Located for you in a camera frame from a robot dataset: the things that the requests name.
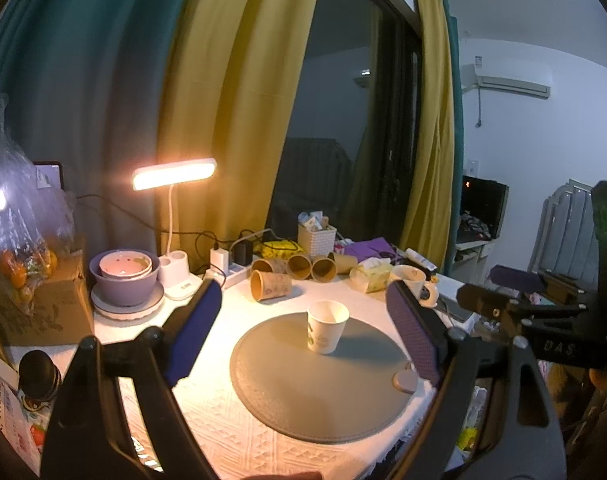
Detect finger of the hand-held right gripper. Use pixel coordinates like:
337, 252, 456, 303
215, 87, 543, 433
488, 265, 591, 307
456, 283, 589, 341

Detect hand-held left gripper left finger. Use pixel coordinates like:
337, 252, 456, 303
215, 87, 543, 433
40, 278, 223, 480

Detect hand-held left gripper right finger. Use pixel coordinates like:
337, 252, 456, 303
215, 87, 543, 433
383, 281, 567, 480

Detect white paper cup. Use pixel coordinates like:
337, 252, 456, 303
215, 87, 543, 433
307, 300, 350, 355

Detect brown paper cup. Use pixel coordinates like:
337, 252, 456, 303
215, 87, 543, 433
250, 270, 294, 303
251, 258, 287, 276
333, 252, 364, 275
311, 256, 337, 283

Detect grey flat device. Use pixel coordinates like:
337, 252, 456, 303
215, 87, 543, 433
435, 294, 475, 324

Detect white mug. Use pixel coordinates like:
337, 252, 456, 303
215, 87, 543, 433
392, 264, 439, 310

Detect grey stacked chairs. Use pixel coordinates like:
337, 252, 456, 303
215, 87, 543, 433
525, 178, 602, 282

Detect white power strip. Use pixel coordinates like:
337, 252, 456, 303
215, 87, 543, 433
204, 261, 255, 289

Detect tissue pack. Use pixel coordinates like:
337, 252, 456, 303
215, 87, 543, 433
349, 258, 395, 294

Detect white tube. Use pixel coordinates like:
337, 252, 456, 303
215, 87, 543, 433
404, 248, 439, 271

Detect purple bowl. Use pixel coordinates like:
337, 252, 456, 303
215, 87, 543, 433
88, 249, 161, 307

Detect black open case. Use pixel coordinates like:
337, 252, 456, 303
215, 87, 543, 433
457, 175, 509, 247

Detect white plate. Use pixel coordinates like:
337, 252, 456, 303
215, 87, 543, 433
90, 281, 166, 318

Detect purple cloth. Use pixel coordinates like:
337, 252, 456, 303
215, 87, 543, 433
342, 236, 402, 266

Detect white textured tablecloth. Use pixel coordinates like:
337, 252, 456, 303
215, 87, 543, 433
94, 274, 447, 480

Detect white bowl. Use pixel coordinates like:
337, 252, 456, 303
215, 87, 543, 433
98, 252, 155, 279

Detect grey round mat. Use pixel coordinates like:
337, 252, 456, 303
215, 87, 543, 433
230, 311, 424, 444

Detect yellow packet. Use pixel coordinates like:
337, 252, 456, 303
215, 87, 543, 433
256, 239, 305, 261

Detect row of brown paper cups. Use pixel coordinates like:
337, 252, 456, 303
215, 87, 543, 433
286, 254, 313, 281

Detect white woven basket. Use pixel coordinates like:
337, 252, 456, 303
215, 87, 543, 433
297, 211, 338, 260

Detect cardboard box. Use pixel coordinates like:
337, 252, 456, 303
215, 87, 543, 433
0, 249, 95, 349

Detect narrow teal curtain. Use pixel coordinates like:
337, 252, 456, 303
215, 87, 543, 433
443, 9, 465, 277

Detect white desk lamp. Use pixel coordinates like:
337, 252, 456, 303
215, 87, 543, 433
132, 157, 218, 302

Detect black round object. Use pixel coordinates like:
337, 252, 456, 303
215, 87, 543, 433
19, 349, 63, 402

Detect narrow yellow curtain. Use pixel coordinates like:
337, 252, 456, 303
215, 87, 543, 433
400, 0, 457, 274

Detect white air conditioner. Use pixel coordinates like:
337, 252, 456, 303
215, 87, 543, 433
475, 73, 553, 100

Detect plastic bag of oranges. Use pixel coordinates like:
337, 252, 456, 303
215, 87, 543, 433
0, 93, 78, 312

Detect colourful printed box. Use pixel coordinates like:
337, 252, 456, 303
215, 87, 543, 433
0, 360, 52, 477

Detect dark glass sliding door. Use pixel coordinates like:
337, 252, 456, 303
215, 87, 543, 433
265, 0, 425, 257

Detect wide yellow curtain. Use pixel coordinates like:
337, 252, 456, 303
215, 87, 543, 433
155, 0, 327, 272

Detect wide teal curtain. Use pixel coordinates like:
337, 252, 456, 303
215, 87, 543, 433
0, 0, 200, 266

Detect black cable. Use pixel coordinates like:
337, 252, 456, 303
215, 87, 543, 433
66, 192, 222, 263

